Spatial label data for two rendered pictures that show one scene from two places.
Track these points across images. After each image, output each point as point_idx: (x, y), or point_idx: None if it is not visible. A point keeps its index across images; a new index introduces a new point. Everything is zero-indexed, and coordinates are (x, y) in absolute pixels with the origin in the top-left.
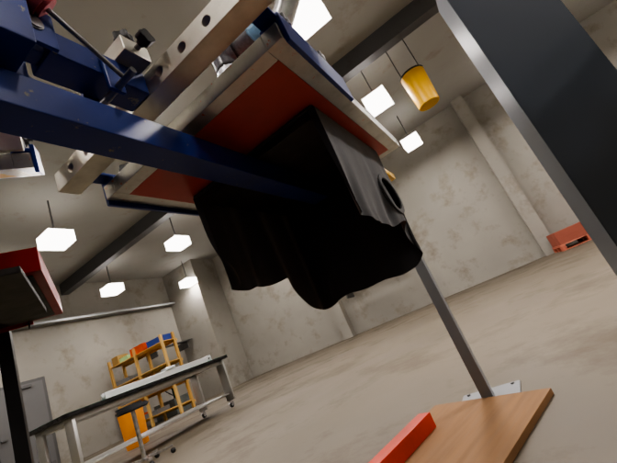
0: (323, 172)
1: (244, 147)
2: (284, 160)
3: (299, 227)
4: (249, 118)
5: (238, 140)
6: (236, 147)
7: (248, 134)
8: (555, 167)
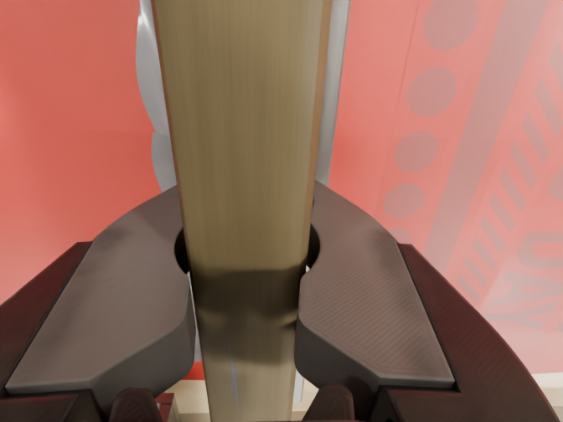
0: None
1: (93, 170)
2: None
3: None
4: (5, 289)
5: (23, 192)
6: (43, 151)
7: (55, 234)
8: None
